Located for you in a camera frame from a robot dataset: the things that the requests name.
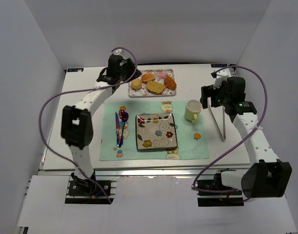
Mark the round pale bread roll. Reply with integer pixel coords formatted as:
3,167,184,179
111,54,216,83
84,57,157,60
130,79,142,90

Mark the herb bread slice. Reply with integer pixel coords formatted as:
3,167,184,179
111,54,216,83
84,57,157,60
146,81,165,94

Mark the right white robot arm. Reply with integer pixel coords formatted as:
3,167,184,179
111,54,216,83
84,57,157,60
200,77,292,198

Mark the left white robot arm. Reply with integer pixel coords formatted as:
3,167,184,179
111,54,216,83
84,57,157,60
60,55,140,182

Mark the brown crusty bread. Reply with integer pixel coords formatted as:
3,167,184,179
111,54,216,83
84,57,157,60
164,77,177,91

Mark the pale green mug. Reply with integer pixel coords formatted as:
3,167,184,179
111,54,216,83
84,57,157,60
184,100,202,123

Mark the sesame bun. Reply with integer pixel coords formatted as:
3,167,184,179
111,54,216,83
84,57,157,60
141,73,155,83

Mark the purple spoon upper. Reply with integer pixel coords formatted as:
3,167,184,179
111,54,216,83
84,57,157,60
119,110,128,147

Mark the purple spoon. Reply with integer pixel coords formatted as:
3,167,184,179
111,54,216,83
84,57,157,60
119,111,129,148
119,110,128,147

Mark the purple spoon lower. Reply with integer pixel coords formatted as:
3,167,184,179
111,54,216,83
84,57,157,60
119,111,129,148

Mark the mint green placemat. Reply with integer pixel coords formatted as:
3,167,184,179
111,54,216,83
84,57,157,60
99,101,210,161

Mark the iridescent knife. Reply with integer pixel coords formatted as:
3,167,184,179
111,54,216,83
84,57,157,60
115,113,122,148

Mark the square floral plate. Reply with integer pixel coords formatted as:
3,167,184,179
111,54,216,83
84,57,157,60
135,113,178,151

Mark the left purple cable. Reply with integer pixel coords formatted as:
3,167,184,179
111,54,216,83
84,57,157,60
38,47,138,204

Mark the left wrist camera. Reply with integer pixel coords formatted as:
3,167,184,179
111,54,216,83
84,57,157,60
112,48,125,57

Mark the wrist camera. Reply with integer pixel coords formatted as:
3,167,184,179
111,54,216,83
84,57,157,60
112,48,125,57
211,69,229,90

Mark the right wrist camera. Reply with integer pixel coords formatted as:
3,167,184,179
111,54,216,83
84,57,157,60
211,69,229,90

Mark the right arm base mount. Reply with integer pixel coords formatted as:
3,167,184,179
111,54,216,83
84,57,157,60
196,169,244,207

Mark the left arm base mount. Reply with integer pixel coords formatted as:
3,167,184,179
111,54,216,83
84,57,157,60
65,173,113,205

